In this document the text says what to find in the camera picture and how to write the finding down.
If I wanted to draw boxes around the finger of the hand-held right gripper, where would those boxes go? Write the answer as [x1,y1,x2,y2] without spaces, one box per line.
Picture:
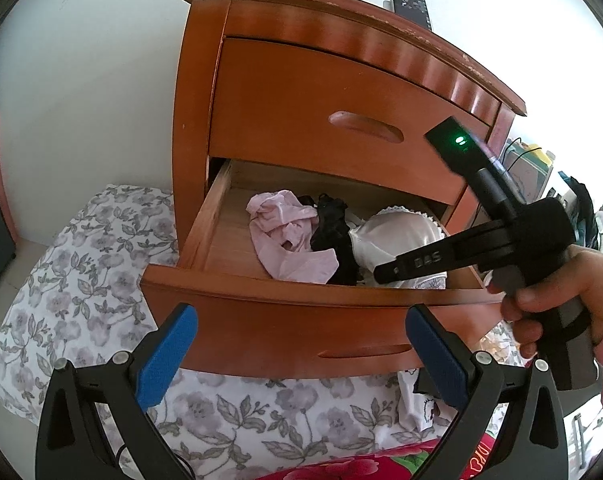
[373,222,515,287]

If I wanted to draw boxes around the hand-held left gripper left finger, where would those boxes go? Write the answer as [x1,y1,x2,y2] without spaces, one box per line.
[35,303,199,480]

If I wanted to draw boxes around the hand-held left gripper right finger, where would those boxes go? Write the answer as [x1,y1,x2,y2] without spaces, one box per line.
[404,303,569,480]

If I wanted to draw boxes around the white kitten print sock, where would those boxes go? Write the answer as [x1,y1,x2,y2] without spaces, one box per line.
[398,366,461,434]

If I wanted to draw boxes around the white bra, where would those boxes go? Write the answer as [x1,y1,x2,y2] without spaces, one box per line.
[348,205,451,292]

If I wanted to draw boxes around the black lace underwear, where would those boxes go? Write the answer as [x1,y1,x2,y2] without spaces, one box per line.
[308,193,361,287]

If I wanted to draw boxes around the wooden clothes drawer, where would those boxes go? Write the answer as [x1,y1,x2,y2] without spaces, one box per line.
[140,157,507,381]

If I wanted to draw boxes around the pink underwear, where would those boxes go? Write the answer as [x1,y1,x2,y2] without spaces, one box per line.
[245,190,341,284]

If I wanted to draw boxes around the person's right hand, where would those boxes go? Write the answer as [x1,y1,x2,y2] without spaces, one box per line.
[485,245,603,357]

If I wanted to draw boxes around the white house-shaped shelf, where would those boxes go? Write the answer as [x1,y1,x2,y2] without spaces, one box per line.
[501,137,555,202]

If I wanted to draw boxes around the yellow item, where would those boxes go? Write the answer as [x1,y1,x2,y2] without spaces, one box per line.
[525,142,555,167]

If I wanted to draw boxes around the grey floral bedsheet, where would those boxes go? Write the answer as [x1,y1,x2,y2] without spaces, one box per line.
[0,185,513,472]

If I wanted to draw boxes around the red floral blanket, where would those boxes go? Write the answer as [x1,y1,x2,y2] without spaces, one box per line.
[254,435,498,480]

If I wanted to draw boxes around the wooden nightstand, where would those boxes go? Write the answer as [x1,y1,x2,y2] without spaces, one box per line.
[140,0,527,381]

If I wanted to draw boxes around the black smartphone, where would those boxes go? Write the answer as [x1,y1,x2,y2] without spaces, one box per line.
[385,0,435,32]

